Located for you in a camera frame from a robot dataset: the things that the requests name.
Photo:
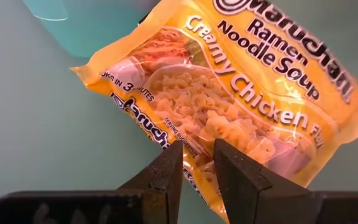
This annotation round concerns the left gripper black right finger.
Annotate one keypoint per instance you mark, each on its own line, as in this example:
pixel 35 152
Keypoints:
pixel 244 193

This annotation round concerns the yellow Maruchan noodle packet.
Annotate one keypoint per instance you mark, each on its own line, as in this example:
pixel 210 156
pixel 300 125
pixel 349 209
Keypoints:
pixel 228 77

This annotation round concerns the teal plastic bin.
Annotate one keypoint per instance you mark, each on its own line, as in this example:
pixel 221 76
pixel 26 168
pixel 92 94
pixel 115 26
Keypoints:
pixel 98 28

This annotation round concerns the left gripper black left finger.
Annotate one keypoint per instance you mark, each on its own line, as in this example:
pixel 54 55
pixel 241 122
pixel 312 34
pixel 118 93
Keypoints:
pixel 163 193

